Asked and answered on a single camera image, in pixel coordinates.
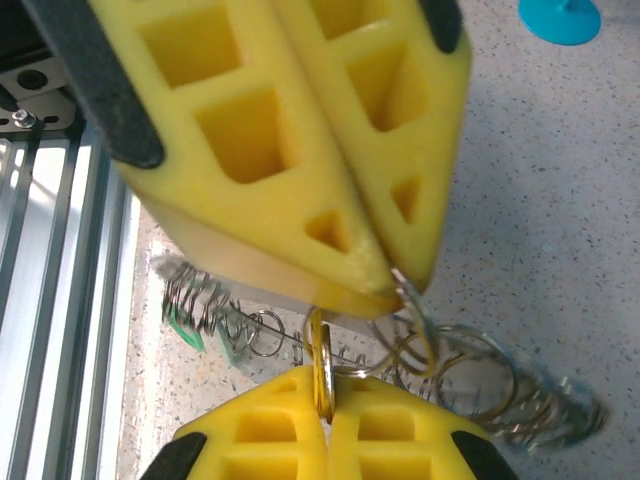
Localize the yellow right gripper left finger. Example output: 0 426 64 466
139 363 332 480

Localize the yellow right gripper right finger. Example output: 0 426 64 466
328 375 522 480

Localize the metal split key ring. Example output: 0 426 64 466
304 308 382 419

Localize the metal keychain with green tag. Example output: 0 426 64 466
151 254 610 454

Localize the blue plastic goblet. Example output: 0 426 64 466
517 0 603 47

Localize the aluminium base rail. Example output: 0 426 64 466
0 54 142 480

